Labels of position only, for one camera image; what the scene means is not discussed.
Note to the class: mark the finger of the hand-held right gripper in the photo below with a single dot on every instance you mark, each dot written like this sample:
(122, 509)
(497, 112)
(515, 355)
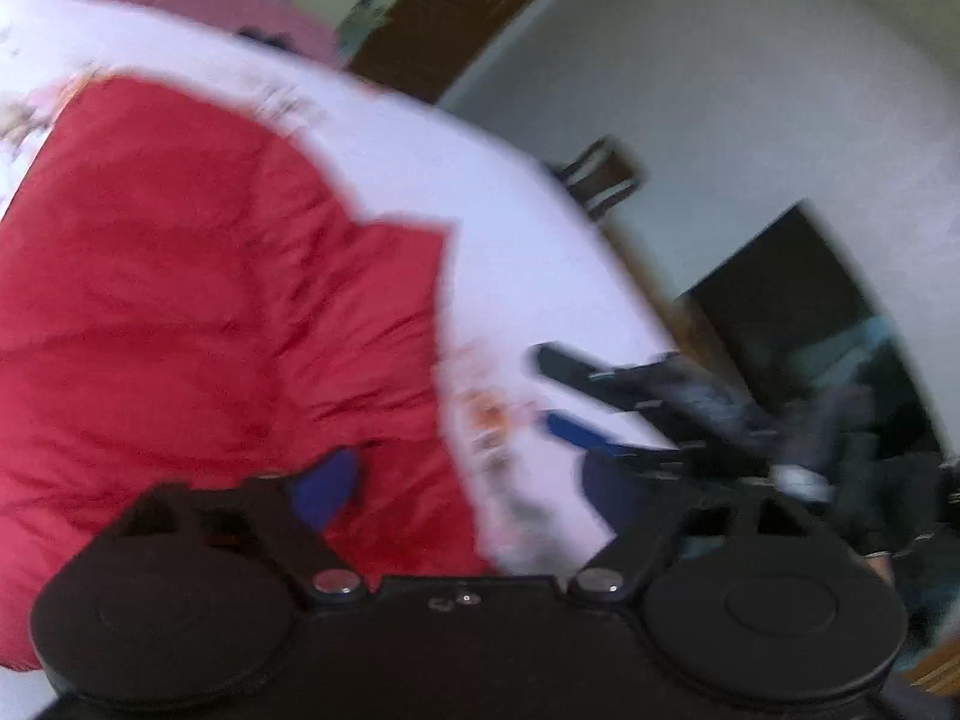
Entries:
(570, 369)
(581, 431)

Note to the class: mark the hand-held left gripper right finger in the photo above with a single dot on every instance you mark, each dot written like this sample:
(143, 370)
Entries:
(611, 491)

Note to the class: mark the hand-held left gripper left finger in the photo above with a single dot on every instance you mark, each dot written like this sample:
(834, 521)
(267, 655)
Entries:
(326, 484)

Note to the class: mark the red quilted jacket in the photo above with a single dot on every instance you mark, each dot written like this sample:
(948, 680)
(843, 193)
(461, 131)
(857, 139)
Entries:
(187, 277)

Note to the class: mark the dark rectangular screen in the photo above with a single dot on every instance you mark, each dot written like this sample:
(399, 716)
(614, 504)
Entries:
(787, 292)

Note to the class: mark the white floral bed sheet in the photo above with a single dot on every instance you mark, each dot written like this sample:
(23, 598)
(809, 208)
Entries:
(495, 187)

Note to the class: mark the wooden chair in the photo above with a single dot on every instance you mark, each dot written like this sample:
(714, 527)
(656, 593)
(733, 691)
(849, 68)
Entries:
(604, 172)

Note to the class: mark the brown wooden door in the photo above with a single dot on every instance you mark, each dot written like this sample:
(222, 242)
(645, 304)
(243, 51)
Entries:
(465, 15)

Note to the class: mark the dark cloth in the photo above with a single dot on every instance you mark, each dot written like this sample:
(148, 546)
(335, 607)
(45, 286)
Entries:
(259, 37)

